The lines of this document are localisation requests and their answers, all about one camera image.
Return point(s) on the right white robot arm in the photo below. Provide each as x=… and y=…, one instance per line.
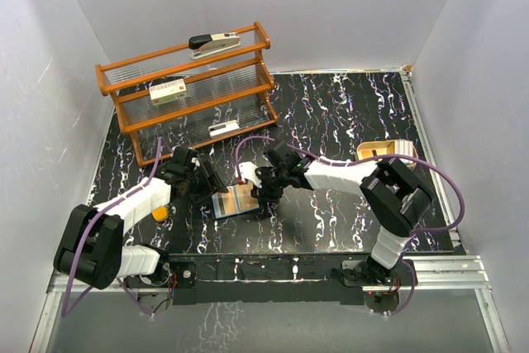
x=398, y=199

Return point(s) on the white staples box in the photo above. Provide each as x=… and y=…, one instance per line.
x=167, y=92

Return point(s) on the gold credit card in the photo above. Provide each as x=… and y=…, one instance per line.
x=225, y=204
x=245, y=201

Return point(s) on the black leather card holder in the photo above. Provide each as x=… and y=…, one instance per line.
x=227, y=189

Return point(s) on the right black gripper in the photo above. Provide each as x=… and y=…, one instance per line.
x=264, y=193

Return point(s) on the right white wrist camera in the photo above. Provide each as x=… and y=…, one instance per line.
x=247, y=174

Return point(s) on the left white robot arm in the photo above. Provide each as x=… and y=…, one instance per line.
x=91, y=248

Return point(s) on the orange wooden three-tier shelf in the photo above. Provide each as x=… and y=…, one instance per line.
x=213, y=87

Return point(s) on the small white stapler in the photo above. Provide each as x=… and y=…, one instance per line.
x=223, y=129

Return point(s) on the wooden oval card tray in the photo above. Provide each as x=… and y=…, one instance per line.
x=370, y=149

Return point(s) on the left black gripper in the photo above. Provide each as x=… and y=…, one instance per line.
x=212, y=184

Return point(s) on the black and beige stapler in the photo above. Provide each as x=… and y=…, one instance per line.
x=211, y=44

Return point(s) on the yellow round tape measure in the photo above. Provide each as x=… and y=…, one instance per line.
x=160, y=214

